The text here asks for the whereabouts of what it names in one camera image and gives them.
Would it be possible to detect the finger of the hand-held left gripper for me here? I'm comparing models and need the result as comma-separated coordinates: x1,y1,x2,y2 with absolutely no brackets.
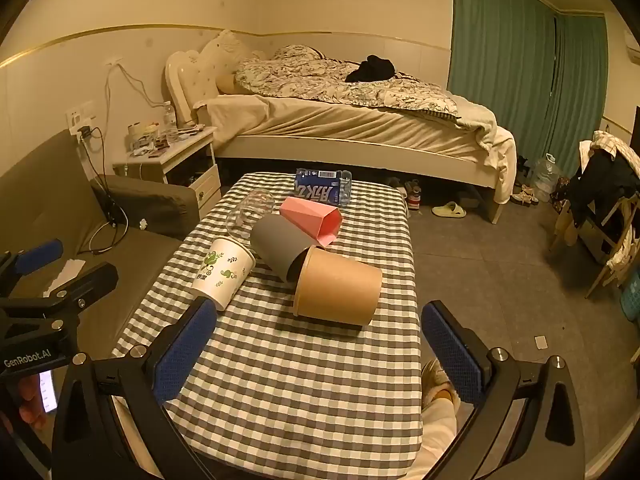
0,239,65,281
45,262,120,311

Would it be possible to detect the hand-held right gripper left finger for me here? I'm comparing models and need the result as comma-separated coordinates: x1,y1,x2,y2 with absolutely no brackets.
50,296,221,480

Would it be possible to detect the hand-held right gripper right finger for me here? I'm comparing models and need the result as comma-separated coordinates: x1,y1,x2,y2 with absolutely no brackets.
420,300,588,480

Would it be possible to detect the white green-print paper cup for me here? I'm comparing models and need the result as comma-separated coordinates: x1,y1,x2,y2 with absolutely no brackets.
191,236,257,312

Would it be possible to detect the brown paper cup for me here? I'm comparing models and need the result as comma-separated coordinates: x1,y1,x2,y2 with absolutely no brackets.
292,245,384,328

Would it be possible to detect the grey cup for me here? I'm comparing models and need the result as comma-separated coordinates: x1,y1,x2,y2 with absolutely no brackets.
250,214,312,283

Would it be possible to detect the clear plastic cup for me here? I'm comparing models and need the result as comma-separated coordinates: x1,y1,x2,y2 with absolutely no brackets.
225,191,276,241

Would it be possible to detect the pink faceted cup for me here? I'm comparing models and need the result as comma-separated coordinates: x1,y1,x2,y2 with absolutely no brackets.
279,196,344,250

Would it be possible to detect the person's left hand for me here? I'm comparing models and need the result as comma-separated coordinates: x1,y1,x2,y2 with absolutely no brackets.
17,374,43,423

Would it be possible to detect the white tissue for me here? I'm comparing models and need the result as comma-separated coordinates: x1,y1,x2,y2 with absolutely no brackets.
45,259,87,297

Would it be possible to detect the grey sofa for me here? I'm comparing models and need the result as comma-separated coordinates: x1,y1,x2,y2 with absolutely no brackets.
0,129,201,356

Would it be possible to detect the person's leg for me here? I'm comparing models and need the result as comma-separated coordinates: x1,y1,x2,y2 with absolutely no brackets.
400,358,459,480

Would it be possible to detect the grey checked tablecloth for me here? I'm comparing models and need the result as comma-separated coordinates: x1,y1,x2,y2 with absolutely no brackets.
111,172,426,480

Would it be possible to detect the yellow slipper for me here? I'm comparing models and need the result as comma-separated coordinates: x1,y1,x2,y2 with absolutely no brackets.
431,201,467,219

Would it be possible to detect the white nightstand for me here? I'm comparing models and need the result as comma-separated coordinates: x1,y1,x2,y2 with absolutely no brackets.
112,126,222,208

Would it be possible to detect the pair of sandals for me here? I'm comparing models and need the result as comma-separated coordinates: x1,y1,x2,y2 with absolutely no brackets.
510,185,540,207

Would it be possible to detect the teal basket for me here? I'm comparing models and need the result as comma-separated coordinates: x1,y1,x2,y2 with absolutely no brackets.
620,270,640,322

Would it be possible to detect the wooden chair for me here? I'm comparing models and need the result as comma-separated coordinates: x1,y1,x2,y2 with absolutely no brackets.
550,130,640,301

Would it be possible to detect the clear water jug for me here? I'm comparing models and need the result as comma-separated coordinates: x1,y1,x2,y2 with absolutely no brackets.
532,152,558,197

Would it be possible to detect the blue pack of water bottles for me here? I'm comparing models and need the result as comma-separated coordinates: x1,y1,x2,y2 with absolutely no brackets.
292,168,353,207

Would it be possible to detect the dark jacket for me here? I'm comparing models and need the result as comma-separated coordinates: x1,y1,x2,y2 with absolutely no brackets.
567,149,640,223

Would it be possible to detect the cream bed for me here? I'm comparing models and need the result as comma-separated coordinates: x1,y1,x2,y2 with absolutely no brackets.
165,29,518,226

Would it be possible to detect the black clothing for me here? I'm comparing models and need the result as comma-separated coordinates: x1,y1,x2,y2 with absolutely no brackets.
345,54,398,83

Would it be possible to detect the floral duvet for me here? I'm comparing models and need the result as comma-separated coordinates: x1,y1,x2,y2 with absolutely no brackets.
234,44,460,122

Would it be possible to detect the green curtain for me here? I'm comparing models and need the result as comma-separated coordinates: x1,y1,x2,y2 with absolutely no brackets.
447,0,608,121

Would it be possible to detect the black cable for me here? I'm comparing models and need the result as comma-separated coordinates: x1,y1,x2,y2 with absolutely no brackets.
79,126,117,256

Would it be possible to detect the white wall power strip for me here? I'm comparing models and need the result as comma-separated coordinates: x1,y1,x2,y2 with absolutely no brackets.
66,101,98,137

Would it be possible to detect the white cable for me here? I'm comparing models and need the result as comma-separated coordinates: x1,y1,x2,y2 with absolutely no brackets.
102,59,168,111

